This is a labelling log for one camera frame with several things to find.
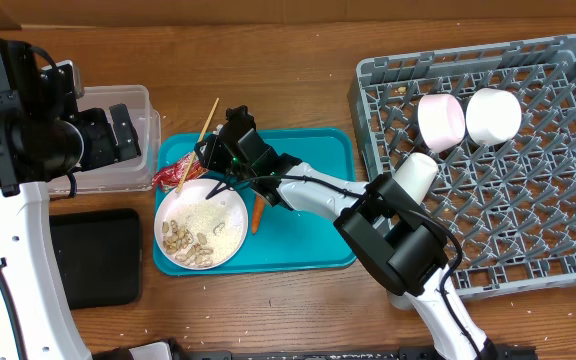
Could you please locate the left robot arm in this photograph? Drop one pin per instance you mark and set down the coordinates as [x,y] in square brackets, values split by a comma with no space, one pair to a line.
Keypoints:
[44,136]

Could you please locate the black bin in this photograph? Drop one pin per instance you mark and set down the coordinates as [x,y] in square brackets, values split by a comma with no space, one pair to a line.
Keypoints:
[99,256]

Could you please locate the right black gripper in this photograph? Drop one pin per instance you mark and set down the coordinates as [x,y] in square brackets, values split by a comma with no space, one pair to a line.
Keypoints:
[214,156]

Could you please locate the clear plastic bin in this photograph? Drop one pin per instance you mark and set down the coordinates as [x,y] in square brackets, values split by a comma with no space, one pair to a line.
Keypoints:
[122,176]

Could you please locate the pile of peanuts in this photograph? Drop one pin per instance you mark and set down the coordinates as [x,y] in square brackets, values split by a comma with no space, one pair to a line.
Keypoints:
[188,249]

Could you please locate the white paper cup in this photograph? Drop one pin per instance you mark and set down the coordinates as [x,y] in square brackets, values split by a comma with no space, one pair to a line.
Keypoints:
[416,175]

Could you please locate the pink bowl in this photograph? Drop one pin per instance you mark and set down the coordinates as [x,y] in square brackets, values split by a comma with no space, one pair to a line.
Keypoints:
[441,121]

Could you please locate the grey dish rack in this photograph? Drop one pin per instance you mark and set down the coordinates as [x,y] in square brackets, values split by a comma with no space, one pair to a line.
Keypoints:
[512,205]

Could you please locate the teal plastic tray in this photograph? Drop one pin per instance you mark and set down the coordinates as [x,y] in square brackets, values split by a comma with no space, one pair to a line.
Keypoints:
[291,240]

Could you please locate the large white plate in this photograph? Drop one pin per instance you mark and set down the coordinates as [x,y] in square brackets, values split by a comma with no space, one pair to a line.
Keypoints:
[222,218]

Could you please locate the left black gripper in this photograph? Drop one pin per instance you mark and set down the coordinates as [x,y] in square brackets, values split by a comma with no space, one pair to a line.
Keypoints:
[106,149]

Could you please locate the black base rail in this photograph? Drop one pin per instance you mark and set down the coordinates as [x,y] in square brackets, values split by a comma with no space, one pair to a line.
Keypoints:
[171,349]

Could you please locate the red snack wrapper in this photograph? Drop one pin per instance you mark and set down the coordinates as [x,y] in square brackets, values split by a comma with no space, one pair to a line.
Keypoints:
[185,169]

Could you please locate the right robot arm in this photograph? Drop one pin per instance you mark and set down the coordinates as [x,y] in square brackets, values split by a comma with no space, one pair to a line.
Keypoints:
[401,246]

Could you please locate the white bowl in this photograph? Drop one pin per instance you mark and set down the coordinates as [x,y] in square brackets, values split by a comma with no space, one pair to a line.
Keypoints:
[493,116]

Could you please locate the orange carrot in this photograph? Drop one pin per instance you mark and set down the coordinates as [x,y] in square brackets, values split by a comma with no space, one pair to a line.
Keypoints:
[257,214]

